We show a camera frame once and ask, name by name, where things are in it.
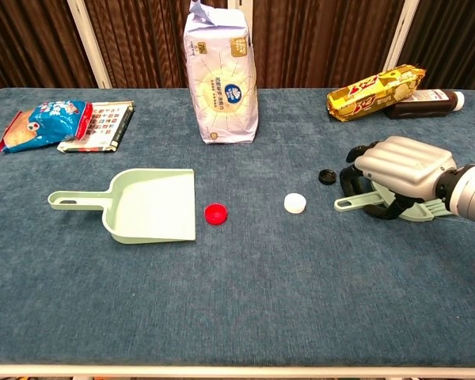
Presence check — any gold biscuit package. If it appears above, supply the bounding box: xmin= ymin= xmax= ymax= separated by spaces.
xmin=326 ymin=64 xmax=428 ymax=123

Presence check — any white printed flat packet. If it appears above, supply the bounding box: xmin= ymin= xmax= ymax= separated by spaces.
xmin=57 ymin=101 xmax=136 ymax=154

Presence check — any white frame post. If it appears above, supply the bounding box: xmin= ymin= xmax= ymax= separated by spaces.
xmin=382 ymin=0 xmax=420 ymax=71
xmin=66 ymin=0 xmax=112 ymax=89

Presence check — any small green hand broom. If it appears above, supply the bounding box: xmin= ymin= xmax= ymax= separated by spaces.
xmin=333 ymin=191 xmax=452 ymax=222

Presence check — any red bottle cap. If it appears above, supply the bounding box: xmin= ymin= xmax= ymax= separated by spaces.
xmin=204 ymin=203 xmax=229 ymax=226

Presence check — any blue snack bag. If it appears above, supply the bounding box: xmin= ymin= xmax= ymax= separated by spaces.
xmin=0 ymin=100 xmax=93 ymax=154

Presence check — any brown pleated curtain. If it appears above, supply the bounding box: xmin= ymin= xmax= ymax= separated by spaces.
xmin=252 ymin=0 xmax=405 ymax=89
xmin=0 ymin=0 xmax=97 ymax=100
xmin=82 ymin=0 xmax=193 ymax=89
xmin=399 ymin=0 xmax=475 ymax=93

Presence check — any green plastic dustpan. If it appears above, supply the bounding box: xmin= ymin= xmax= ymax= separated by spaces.
xmin=47 ymin=168 xmax=197 ymax=245

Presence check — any blue fabric table cover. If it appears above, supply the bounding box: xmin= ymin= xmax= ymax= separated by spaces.
xmin=0 ymin=87 xmax=475 ymax=367

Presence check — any white bottle cap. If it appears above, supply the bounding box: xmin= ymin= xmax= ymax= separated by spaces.
xmin=283 ymin=192 xmax=307 ymax=216

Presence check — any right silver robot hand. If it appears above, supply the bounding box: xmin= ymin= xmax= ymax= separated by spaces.
xmin=339 ymin=135 xmax=458 ymax=221

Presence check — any dark brown bottle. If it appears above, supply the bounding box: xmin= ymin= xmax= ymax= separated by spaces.
xmin=386 ymin=89 xmax=466 ymax=120

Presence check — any white paper bag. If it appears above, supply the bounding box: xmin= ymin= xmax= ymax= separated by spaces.
xmin=183 ymin=0 xmax=260 ymax=145

